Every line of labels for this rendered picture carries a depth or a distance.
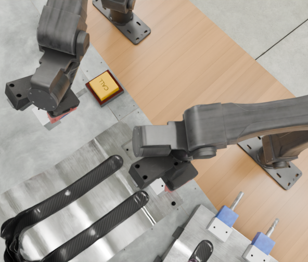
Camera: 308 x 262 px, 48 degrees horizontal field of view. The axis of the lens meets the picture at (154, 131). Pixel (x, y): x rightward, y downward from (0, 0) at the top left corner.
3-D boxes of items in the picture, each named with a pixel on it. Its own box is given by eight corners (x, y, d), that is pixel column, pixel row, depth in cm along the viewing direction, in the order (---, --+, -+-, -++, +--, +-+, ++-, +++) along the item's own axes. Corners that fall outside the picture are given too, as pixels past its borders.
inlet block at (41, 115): (81, 86, 88) (78, 78, 82) (93, 101, 87) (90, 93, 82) (38, 115, 86) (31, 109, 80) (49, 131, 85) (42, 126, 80)
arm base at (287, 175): (299, 188, 87) (316, 169, 88) (240, 133, 90) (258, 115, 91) (285, 191, 94) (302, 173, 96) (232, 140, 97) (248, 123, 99)
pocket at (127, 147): (136, 139, 91) (135, 135, 87) (147, 155, 90) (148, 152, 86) (121, 148, 90) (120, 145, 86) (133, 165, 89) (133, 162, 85)
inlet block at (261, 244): (266, 212, 90) (273, 212, 84) (282, 224, 89) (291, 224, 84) (239, 255, 87) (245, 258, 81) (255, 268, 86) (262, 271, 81)
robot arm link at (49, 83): (67, 117, 64) (63, 70, 54) (23, 104, 64) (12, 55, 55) (89, 76, 71) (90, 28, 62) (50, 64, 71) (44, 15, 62)
